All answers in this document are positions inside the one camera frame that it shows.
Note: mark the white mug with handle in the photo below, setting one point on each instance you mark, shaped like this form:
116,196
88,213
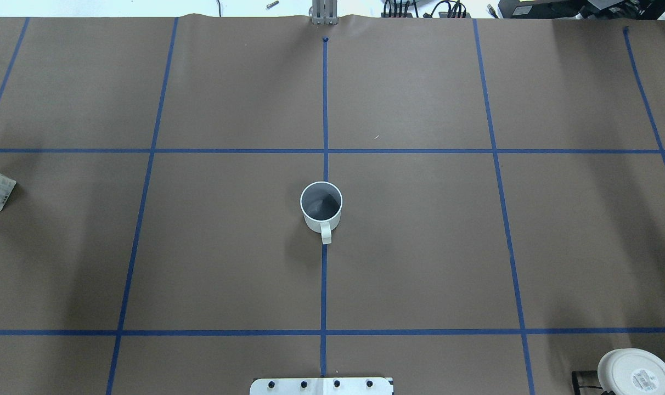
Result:
321,204

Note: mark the aluminium frame post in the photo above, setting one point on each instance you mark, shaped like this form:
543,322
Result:
324,12

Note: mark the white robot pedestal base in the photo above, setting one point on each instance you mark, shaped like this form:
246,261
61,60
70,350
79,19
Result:
323,385

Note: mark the black wire cup rack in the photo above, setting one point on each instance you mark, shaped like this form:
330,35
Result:
586,382

